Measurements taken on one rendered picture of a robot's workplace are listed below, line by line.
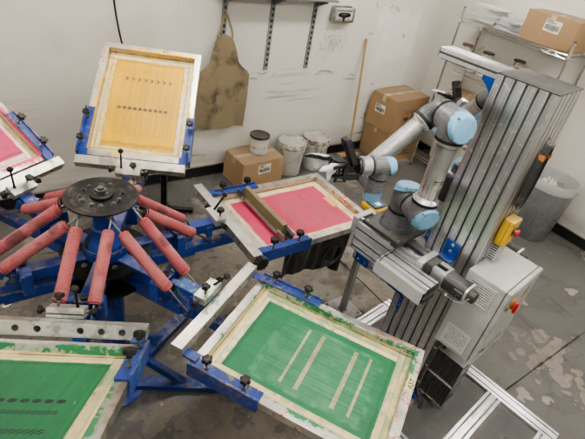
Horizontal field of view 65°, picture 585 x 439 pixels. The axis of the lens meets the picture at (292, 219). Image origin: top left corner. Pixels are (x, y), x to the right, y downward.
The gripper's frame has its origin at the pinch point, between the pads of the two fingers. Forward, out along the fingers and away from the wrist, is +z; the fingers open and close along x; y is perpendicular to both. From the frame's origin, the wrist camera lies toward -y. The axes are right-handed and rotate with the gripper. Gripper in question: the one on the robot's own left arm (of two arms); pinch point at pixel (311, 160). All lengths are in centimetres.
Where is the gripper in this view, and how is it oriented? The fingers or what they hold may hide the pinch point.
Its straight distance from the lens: 169.3
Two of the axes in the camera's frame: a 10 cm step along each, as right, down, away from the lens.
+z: -9.4, 0.5, -3.3
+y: -1.2, 8.8, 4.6
